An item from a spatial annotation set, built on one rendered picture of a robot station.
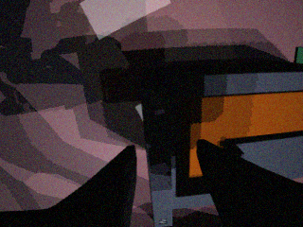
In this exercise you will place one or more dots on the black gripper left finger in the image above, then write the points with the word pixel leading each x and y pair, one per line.
pixel 105 201

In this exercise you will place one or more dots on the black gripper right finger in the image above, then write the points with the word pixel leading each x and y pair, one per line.
pixel 247 195

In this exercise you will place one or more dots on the orange l-shaped part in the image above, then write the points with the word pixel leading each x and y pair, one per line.
pixel 215 118

